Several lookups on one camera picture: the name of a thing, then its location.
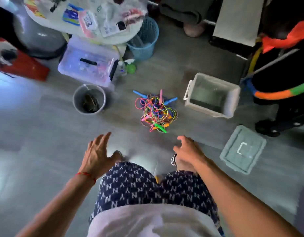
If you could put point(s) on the person's left hand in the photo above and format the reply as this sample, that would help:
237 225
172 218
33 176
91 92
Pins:
97 158

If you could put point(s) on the person's right hand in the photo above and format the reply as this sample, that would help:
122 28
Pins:
191 151

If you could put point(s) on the white plastic bin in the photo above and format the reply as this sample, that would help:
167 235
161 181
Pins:
206 91

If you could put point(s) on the person's left forearm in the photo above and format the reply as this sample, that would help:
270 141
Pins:
53 214

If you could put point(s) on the person's right forearm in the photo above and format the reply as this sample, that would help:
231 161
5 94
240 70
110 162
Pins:
241 200

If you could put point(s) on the white bin lid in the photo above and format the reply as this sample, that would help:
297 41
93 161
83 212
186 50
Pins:
236 158

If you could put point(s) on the black white right shoe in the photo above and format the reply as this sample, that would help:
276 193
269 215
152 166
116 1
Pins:
174 159

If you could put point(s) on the navy patterned shorts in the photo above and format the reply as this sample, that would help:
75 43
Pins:
132 185

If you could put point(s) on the grey metal basin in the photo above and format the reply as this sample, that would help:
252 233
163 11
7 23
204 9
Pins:
78 103

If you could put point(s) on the clear bin with black latches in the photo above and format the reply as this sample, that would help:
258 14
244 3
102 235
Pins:
82 71

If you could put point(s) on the small plastic water bottle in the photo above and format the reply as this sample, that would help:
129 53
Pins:
122 68

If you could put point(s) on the green spray bottle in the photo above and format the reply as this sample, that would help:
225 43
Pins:
130 69

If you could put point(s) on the multicoloured hula hoop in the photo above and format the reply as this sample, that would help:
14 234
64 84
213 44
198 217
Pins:
275 94

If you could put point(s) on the red bag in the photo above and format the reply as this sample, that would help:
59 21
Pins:
23 66

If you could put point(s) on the brown ball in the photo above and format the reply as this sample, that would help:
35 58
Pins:
194 30

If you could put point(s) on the black red inflatable toy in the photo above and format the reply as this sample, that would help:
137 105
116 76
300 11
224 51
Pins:
285 71

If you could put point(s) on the blue mesh plastic basket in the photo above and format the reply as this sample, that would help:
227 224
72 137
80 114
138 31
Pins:
147 34

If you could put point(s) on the grey exercise ball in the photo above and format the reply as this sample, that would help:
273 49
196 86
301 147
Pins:
38 39

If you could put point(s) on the pink white packet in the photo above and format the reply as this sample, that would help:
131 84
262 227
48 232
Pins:
88 22

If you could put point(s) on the grey flat board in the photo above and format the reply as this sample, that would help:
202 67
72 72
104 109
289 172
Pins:
238 19

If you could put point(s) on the white round table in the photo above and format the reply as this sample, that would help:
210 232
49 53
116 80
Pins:
53 24

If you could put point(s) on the grey folded mat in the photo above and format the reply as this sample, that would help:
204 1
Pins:
181 9

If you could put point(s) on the clear plastic bag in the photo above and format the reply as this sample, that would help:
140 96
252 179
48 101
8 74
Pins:
133 14

